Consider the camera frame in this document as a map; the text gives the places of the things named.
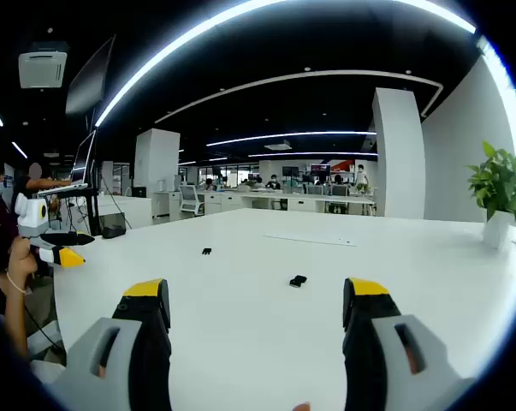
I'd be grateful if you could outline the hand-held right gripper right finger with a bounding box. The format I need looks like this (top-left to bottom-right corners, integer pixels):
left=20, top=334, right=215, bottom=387
left=341, top=277, right=477, bottom=411

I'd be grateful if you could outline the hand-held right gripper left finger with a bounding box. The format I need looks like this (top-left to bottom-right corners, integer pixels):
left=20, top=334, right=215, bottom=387
left=47, top=277, right=173, bottom=411

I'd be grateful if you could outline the person's left hand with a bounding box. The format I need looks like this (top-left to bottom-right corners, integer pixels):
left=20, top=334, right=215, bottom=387
left=7, top=237, right=39, bottom=293

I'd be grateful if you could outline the black monitor stand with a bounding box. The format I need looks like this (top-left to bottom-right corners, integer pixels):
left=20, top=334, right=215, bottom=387
left=84, top=106, right=128, bottom=240

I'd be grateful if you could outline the silver laptop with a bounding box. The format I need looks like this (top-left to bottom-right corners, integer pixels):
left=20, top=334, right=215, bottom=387
left=37, top=130, right=98, bottom=197

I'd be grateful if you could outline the white office chair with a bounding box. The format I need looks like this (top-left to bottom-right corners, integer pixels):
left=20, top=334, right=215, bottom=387
left=179, top=184, right=206, bottom=216

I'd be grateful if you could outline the black monitor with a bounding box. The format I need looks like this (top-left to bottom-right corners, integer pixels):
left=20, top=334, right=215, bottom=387
left=65, top=36, right=116, bottom=116

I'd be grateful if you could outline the white ceiling air conditioner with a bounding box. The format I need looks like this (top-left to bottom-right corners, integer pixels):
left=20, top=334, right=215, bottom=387
left=18, top=41, right=68, bottom=90

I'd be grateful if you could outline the white plant pot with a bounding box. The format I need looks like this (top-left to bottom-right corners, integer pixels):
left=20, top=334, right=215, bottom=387
left=482, top=210, right=515, bottom=250

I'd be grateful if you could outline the row of white office desks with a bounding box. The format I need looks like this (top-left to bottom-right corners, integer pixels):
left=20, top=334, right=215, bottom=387
left=197, top=190, right=377, bottom=215

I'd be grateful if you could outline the green leafy plant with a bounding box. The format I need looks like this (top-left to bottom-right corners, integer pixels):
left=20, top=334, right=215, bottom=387
left=466, top=140, right=516, bottom=223

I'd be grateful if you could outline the curved ceiling light strip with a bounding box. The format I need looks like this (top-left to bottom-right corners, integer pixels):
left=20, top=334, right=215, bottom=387
left=94, top=0, right=477, bottom=128

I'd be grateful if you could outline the thin pale wrist bracelet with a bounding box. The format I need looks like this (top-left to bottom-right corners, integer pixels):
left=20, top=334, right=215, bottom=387
left=5, top=270, right=30, bottom=295

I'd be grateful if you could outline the black cable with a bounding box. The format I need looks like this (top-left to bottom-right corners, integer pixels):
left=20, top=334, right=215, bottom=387
left=24, top=295, right=66, bottom=348

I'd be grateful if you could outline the white table cable cover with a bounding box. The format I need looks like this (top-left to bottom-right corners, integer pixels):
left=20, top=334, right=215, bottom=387
left=264, top=233, right=358, bottom=248

